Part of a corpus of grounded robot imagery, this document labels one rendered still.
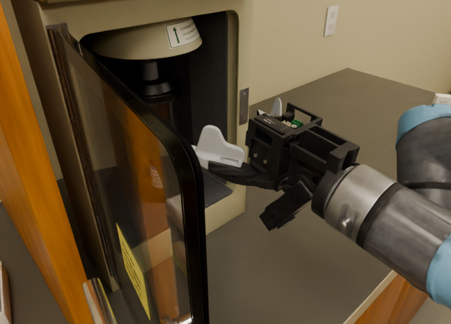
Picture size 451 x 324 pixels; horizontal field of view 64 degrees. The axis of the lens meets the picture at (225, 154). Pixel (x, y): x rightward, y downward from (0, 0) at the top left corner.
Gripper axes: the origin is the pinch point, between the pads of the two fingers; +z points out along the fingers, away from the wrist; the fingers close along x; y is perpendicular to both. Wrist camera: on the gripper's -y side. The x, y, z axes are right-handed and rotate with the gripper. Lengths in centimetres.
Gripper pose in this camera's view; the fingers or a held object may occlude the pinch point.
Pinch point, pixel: (219, 130)
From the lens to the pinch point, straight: 51.8
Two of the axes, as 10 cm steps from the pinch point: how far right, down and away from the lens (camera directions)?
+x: -7.5, 3.6, -5.6
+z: -6.6, -4.6, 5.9
